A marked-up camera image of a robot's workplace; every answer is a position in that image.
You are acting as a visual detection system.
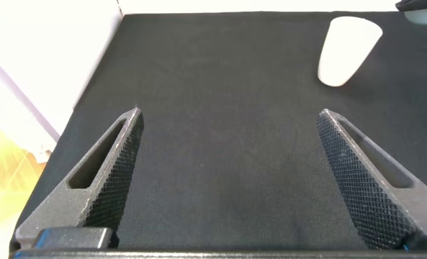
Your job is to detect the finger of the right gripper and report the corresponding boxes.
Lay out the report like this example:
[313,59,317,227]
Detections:
[395,0,427,13]

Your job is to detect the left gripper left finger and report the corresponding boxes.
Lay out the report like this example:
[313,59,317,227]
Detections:
[14,106,145,249]

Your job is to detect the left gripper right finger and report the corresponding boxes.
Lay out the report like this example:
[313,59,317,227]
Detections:
[316,108,427,250]

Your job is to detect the teal plastic cup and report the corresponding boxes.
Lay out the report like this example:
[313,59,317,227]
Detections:
[403,6,427,26]

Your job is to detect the cream plastic cup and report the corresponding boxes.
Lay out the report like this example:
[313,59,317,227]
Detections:
[317,15,384,88]

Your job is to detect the black table cloth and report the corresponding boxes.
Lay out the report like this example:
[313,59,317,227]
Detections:
[9,10,427,253]

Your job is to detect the white panel frame rail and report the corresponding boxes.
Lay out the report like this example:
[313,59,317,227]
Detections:
[0,45,62,163]

